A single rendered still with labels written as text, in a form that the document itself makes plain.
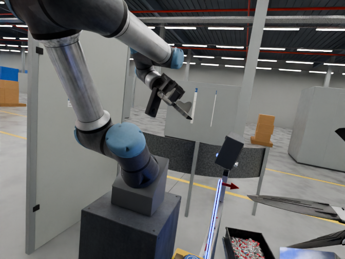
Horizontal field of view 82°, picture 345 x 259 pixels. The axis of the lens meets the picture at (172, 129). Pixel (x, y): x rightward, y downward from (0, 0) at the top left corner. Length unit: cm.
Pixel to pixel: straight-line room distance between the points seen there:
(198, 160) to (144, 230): 179
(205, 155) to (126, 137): 187
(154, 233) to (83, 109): 45
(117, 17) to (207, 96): 632
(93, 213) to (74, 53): 53
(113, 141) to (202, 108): 621
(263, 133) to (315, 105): 264
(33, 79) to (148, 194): 131
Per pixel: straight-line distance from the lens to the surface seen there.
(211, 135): 679
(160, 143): 249
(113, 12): 50
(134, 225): 76
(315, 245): 91
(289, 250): 82
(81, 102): 65
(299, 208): 69
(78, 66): 61
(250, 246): 106
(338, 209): 78
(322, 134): 697
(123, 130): 66
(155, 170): 77
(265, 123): 877
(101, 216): 80
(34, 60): 180
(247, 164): 271
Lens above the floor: 144
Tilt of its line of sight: 9 degrees down
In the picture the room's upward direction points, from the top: 7 degrees clockwise
